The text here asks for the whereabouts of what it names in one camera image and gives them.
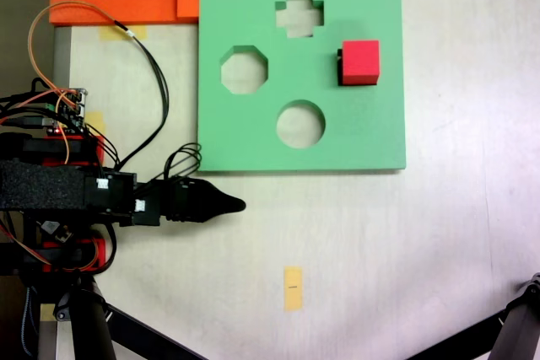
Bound red square block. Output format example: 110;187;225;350
338;39;381;87

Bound black usb cable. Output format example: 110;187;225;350
0;113;50;129

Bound circuit board with wires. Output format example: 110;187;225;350
44;88;89;136

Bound wide yellow tape piece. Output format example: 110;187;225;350
99;24;148;41

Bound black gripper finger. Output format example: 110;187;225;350
197;180;247;223

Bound thin black tripod bar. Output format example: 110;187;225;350
103;303;208;360

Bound braided black cable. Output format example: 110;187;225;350
19;286;35;359

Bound long black cable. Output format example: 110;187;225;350
113;18;170;169

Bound red table clamp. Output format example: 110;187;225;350
41;238;106;272
44;134;106;167

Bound green shape sorter board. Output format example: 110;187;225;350
196;0;408;174

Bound yellow tape marker strip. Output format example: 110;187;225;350
283;266;304;313

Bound black gripper wire loops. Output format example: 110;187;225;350
163;143;203;184

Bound long orange wire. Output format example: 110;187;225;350
27;0;124;102

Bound black tripod leg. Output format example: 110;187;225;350
404;273;540;360
52;277;118;360

